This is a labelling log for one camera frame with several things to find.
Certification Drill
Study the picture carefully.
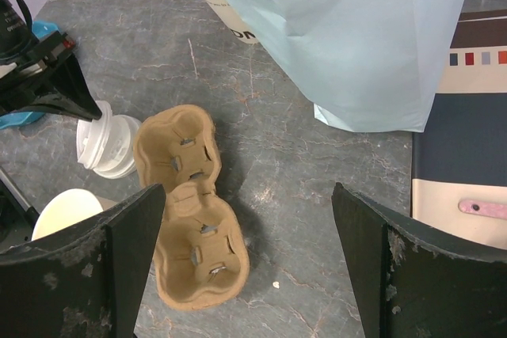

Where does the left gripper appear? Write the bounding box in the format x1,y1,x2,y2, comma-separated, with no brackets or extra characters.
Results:
1,0,102,120

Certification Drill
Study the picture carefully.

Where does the pink handled fork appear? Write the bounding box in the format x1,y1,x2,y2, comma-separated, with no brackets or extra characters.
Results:
458,199,507,220

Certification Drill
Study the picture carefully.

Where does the brown cardboard cup carrier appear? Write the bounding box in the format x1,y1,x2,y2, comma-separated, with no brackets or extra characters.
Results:
133,104,250,311

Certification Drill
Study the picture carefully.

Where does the white paper coffee cup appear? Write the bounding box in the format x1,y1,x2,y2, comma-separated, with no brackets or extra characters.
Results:
31,188,104,241

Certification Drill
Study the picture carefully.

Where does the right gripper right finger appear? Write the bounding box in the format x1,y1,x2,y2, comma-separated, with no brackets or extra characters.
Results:
332,183,506,337

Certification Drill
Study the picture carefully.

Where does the blue dotted plate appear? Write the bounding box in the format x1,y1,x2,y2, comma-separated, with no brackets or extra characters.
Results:
0,20,63,130

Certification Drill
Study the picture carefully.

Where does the white plastic cup lid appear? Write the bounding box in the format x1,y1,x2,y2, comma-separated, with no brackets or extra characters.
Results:
93,115,141,180

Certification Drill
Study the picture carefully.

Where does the colourful patchwork placemat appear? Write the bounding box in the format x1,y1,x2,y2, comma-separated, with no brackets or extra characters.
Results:
411,9,506,249

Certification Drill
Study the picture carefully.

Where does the blue white paper bag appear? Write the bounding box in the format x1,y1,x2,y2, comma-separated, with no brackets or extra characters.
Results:
227,0,464,132

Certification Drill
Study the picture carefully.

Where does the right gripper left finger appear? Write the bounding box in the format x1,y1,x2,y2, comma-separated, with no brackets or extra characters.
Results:
1,184,166,337

